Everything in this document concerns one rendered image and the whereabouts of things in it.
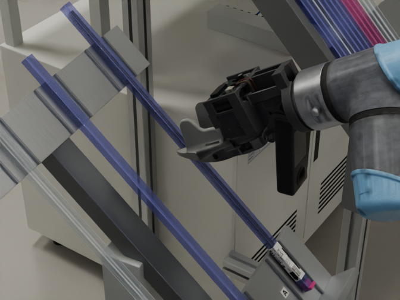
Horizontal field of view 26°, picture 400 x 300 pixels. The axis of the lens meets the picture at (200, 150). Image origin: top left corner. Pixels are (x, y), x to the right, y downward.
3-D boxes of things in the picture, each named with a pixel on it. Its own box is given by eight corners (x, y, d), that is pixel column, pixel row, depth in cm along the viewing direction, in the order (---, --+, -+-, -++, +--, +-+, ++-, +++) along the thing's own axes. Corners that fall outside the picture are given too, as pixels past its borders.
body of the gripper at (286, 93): (224, 77, 112) (300, 50, 104) (254, 132, 115) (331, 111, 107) (196, 105, 106) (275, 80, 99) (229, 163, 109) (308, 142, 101)
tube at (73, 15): (308, 286, 121) (314, 283, 120) (305, 292, 120) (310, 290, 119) (65, 5, 114) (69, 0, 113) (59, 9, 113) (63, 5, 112)
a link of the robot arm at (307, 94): (362, 103, 104) (339, 138, 98) (330, 112, 107) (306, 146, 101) (335, 49, 102) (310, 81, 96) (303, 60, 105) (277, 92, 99)
